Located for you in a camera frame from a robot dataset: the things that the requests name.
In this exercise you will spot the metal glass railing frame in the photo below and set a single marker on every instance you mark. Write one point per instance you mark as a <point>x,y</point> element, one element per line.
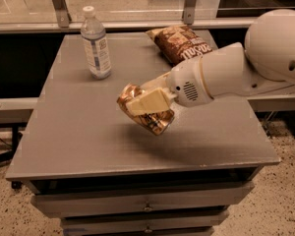
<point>18,16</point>

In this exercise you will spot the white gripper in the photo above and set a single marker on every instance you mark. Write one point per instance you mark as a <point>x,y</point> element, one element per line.
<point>186,83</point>

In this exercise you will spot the grey drawer cabinet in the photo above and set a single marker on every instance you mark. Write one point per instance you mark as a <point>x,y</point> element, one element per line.
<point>78,140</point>

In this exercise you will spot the brown chip bag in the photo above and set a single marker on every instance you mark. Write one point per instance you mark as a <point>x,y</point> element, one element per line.
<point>179,43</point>

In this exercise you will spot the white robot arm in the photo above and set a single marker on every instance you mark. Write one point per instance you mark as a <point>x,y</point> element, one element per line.
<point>264,62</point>

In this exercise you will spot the clear plastic water bottle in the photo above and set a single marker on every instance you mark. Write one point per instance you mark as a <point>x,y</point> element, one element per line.
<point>96,45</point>

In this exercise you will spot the lower grey drawer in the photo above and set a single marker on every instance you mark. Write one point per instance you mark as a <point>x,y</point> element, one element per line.
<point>144,222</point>

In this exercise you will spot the upper grey drawer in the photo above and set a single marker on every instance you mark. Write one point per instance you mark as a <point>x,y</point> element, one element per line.
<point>142,200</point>

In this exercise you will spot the grey drawer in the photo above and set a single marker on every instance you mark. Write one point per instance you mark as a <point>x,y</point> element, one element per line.
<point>144,222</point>
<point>142,200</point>

